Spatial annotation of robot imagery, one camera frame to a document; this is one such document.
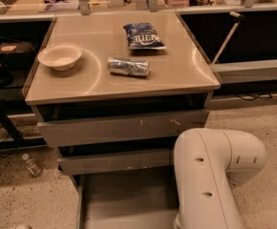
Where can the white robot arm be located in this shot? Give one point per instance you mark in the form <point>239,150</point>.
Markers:
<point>208,164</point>

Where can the white rod with black tip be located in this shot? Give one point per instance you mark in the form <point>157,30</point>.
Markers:
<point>238,19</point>

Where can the grey middle drawer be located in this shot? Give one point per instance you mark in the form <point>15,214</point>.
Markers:
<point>121,161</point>

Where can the blue kettle chips bag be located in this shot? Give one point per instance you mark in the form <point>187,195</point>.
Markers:
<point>143,36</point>

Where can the black stand leg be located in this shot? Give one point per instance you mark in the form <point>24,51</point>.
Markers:
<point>18,141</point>

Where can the grey drawer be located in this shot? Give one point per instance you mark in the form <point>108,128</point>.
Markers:
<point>133,199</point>
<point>120,128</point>
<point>121,161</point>

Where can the grey bottom drawer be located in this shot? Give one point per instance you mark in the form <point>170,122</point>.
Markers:
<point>133,199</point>

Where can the black box with label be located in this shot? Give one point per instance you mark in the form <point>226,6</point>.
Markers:
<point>17,51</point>

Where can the plastic bottle on floor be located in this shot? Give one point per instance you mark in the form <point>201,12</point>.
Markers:
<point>32,165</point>

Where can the silver crushed can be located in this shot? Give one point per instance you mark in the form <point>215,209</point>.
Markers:
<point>130,67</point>

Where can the white bowl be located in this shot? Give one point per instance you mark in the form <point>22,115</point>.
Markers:
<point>60,57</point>

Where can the grey drawer cabinet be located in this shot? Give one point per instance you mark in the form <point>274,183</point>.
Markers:
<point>179,79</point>

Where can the grey top drawer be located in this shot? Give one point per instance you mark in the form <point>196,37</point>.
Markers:
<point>120,128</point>

